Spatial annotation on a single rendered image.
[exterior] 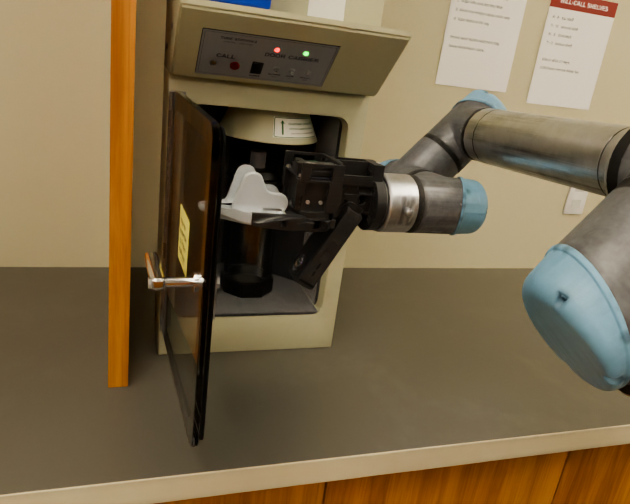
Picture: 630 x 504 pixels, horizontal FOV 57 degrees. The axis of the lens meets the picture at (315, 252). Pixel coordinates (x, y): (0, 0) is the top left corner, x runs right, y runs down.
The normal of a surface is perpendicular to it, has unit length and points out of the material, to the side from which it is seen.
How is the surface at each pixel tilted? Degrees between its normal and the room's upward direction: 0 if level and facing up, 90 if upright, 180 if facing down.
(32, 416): 0
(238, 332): 90
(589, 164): 97
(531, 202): 90
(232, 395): 0
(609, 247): 48
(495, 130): 71
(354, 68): 135
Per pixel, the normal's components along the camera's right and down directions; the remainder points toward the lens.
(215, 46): 0.12, 0.91
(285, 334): 0.30, 0.36
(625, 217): -0.55, -0.61
